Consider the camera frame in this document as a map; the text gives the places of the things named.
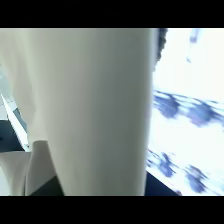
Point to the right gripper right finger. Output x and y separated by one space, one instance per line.
156 187

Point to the beige jacket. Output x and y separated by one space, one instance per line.
96 110

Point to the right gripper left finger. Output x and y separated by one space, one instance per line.
50 189

